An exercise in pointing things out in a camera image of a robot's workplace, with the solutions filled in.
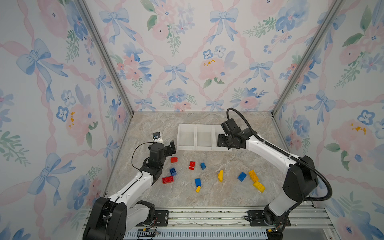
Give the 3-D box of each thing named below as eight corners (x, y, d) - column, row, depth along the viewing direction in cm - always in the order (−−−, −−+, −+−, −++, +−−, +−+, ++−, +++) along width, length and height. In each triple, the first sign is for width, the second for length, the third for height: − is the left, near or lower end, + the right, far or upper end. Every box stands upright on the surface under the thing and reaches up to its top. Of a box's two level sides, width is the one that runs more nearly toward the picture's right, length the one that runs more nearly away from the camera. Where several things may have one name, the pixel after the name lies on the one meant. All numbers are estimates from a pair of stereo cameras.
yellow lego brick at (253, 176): (253, 182, 88) (254, 181, 86) (248, 172, 91) (249, 171, 90) (258, 181, 88) (259, 179, 87) (252, 171, 92) (253, 169, 90)
